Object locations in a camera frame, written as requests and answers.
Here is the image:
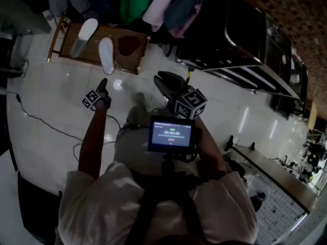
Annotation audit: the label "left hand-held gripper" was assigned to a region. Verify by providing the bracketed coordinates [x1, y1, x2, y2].
[81, 78, 112, 111]

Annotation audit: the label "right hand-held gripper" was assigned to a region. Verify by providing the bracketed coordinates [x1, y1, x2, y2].
[153, 70, 208, 119]

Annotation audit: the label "white slipper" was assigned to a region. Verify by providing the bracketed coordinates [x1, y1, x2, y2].
[70, 18, 99, 59]
[98, 37, 115, 76]

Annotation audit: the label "metal housekeeping cart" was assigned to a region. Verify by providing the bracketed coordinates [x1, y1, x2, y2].
[175, 0, 308, 107]

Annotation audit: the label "person's right forearm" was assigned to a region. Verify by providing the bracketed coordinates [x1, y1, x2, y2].
[194, 116, 227, 181]

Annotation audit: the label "person's left forearm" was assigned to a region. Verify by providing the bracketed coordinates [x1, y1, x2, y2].
[78, 103, 108, 180]

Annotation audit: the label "dark blurry object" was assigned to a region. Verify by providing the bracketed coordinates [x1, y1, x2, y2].
[135, 92, 147, 110]

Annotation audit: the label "black chest-mounted monitor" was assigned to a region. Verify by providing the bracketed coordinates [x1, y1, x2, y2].
[147, 115, 203, 161]

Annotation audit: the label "person's grey trousers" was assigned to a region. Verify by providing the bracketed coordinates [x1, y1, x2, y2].
[114, 106, 200, 178]

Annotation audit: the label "row of hanging clothes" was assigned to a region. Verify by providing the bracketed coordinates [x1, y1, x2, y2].
[44, 0, 215, 39]

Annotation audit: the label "black chest harness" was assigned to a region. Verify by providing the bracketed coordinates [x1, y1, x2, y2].
[131, 169, 206, 245]

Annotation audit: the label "person's white shirt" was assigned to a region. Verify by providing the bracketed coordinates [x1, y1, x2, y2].
[57, 159, 259, 245]

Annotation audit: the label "partition panel with black feet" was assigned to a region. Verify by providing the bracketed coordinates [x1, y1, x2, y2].
[224, 135, 319, 213]

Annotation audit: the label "black floor cable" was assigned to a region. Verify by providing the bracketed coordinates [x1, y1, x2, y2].
[6, 92, 121, 164]

